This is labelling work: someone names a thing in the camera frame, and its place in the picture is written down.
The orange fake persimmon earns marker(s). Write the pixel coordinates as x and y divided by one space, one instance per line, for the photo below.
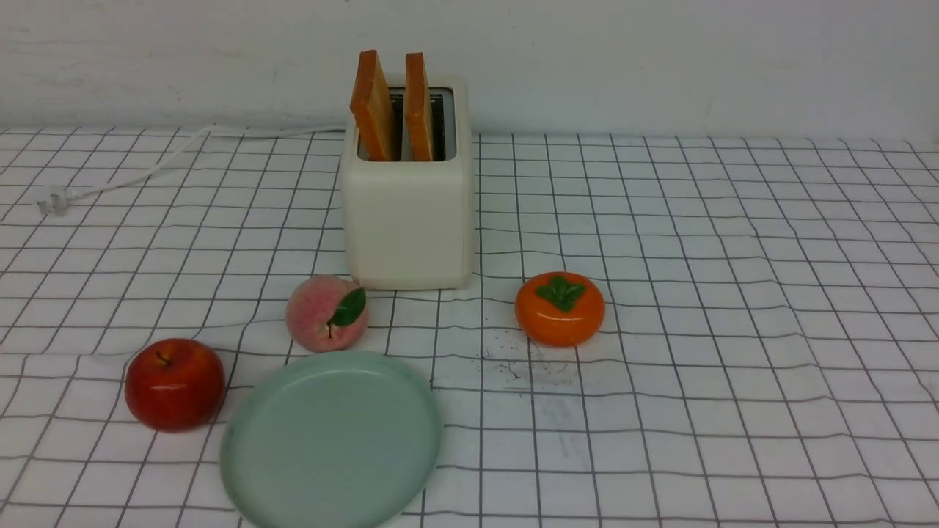
559 308

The pink fake peach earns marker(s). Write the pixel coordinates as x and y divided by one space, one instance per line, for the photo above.
327 313

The toast slice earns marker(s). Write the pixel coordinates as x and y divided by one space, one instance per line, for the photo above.
417 110
373 111

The red fake apple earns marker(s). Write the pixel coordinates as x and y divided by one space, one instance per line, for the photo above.
175 385

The light green plate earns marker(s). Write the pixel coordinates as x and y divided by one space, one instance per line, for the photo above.
339 439

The cream white toaster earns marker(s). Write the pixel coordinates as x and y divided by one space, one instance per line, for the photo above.
410 225

